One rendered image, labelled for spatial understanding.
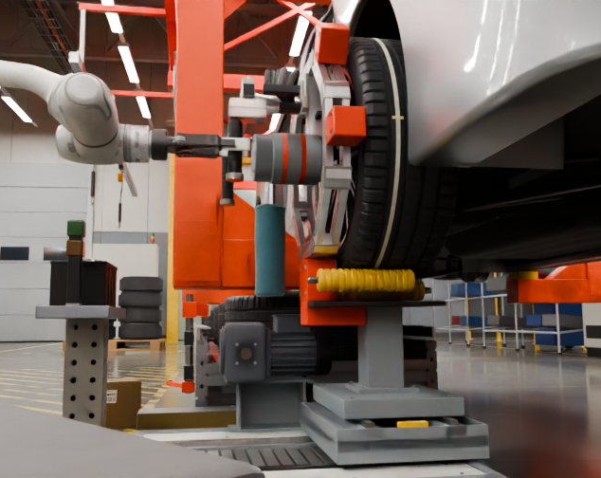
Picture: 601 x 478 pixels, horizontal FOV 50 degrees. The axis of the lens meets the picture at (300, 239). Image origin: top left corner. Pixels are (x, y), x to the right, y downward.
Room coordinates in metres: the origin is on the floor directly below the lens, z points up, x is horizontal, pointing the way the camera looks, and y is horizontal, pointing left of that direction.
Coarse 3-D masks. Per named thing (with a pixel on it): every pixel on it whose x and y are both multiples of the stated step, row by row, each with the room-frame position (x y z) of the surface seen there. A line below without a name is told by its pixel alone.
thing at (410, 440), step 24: (312, 408) 1.98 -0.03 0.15; (312, 432) 1.79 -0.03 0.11; (336, 432) 1.50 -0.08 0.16; (360, 432) 1.50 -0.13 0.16; (384, 432) 1.51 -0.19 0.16; (408, 432) 1.51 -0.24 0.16; (432, 432) 1.52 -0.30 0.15; (456, 432) 1.53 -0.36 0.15; (480, 432) 1.54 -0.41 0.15; (336, 456) 1.50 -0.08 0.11; (360, 456) 1.50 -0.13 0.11; (384, 456) 1.51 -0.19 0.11; (408, 456) 1.51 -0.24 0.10; (432, 456) 1.52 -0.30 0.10; (456, 456) 1.53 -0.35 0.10; (480, 456) 1.54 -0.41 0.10
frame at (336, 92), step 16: (320, 64) 1.56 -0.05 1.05; (336, 64) 1.57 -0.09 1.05; (320, 80) 1.52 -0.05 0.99; (336, 80) 1.55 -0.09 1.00; (320, 96) 1.51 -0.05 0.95; (336, 96) 1.48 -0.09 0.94; (336, 176) 1.48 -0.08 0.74; (304, 192) 2.01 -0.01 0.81; (320, 192) 1.54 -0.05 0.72; (304, 208) 1.97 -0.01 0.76; (320, 208) 1.54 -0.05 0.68; (336, 208) 1.57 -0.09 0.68; (320, 224) 1.57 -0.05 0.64; (336, 224) 1.57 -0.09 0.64; (304, 240) 1.86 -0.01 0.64; (320, 240) 1.60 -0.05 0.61; (336, 240) 1.61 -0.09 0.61; (304, 256) 1.77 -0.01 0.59; (320, 256) 1.76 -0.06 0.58
